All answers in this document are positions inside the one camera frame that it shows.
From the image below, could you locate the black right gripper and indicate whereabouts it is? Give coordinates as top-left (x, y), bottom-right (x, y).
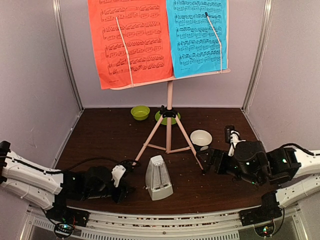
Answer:
top-left (195, 149), bottom-right (263, 187)

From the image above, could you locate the grey metronome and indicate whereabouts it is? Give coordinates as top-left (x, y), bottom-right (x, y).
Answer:
top-left (145, 155), bottom-right (174, 201)

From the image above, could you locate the pink music stand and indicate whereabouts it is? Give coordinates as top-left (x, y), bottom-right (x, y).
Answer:
top-left (116, 12), bottom-right (231, 170)

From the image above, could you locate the blue cloth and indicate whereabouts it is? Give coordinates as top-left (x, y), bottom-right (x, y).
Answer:
top-left (166, 0), bottom-right (228, 78)

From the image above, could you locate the red sheet music mat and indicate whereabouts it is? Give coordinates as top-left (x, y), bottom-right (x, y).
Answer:
top-left (87, 0), bottom-right (173, 90)

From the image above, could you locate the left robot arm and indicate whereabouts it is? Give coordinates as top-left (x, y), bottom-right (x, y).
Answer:
top-left (0, 141), bottom-right (140, 222)

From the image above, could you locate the white bowl dark outside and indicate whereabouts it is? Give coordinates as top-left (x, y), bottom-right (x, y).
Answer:
top-left (190, 129), bottom-right (213, 152)

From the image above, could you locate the small green bowl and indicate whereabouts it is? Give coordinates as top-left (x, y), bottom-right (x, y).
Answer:
top-left (130, 105), bottom-right (150, 121)

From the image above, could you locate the green plate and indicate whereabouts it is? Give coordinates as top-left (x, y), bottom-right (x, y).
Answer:
top-left (154, 111), bottom-right (181, 126)

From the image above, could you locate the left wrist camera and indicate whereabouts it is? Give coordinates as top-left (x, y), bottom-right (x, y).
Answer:
top-left (111, 164), bottom-right (126, 188)

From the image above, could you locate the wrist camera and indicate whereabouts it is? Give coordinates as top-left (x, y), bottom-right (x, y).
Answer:
top-left (111, 164), bottom-right (126, 188)
top-left (224, 125), bottom-right (241, 157)

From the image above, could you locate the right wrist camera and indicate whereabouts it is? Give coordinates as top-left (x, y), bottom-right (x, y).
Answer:
top-left (224, 125), bottom-right (241, 157)

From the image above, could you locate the aluminium front rail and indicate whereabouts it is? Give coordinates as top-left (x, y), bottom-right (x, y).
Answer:
top-left (18, 204), bottom-right (310, 240)

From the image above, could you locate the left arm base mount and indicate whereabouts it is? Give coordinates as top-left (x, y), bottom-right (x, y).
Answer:
top-left (42, 207), bottom-right (90, 239)

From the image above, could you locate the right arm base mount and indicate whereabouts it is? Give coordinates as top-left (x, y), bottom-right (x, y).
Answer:
top-left (239, 206), bottom-right (284, 239)

